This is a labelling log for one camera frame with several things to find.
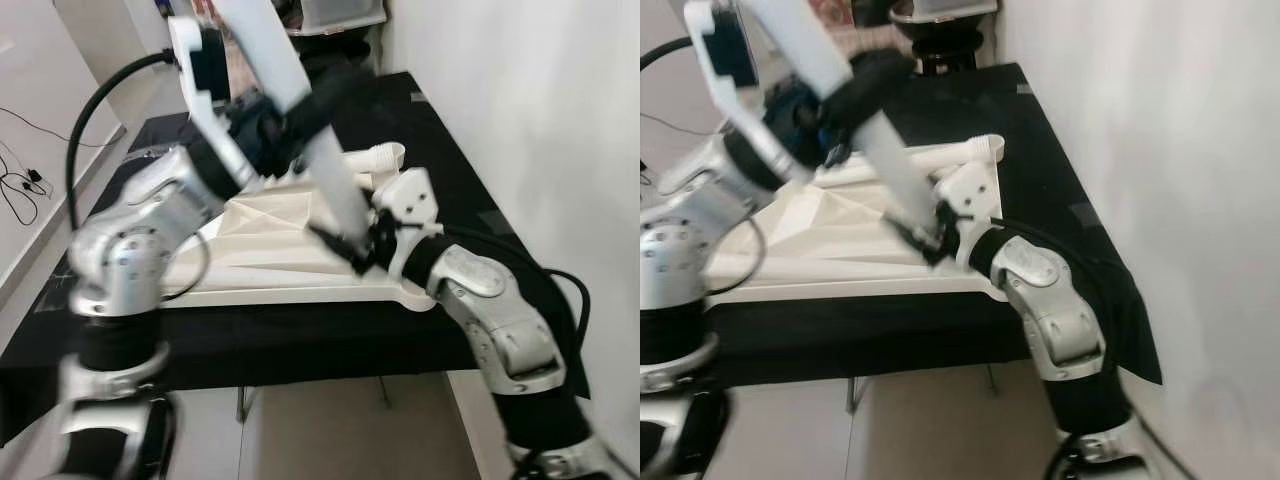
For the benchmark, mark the black round stool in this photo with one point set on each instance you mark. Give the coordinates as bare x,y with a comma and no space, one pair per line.
340,55
950,55

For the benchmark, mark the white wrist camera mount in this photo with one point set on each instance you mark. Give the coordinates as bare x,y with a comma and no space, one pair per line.
972,190
760,140
215,125
410,200

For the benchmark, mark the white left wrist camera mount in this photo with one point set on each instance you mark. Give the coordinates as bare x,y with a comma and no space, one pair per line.
215,125
760,140

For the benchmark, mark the storage box with orange lid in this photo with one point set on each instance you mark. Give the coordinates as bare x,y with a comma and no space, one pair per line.
828,10

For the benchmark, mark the grey metal table leg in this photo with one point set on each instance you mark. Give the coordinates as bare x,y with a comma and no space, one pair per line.
854,395
385,393
244,402
991,380

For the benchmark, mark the black tablecloth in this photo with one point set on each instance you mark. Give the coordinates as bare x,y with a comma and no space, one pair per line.
880,340
300,340

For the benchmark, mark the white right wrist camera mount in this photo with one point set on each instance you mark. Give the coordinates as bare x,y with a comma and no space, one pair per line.
972,190
410,200

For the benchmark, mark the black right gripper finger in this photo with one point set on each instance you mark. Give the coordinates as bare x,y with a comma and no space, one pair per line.
915,242
335,248

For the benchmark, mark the white plastic children table top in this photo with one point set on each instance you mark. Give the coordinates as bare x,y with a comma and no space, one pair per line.
850,245
270,250

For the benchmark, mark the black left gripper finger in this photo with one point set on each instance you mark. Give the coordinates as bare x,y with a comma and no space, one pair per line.
870,85
330,105

